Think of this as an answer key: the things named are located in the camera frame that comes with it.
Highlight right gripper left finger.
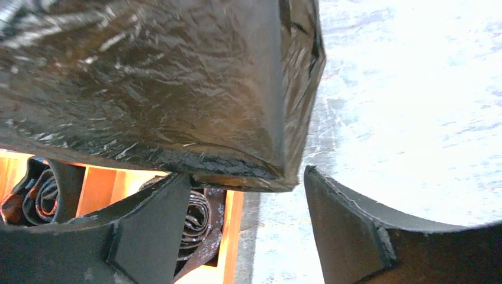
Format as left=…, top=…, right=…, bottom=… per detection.
left=1, top=173, right=191, bottom=283

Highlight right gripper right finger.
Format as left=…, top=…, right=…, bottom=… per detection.
left=304, top=166, right=501, bottom=283

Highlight black plastic trash bag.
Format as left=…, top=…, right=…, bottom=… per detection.
left=1, top=1, right=326, bottom=192

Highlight black dotted rolled tie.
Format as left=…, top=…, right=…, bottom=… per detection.
left=139, top=176, right=227, bottom=283

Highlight orange wooden compartment tray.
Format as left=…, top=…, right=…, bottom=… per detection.
left=1, top=149, right=243, bottom=284

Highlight black orange rolled tie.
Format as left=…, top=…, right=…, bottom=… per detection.
left=1, top=157, right=86, bottom=227

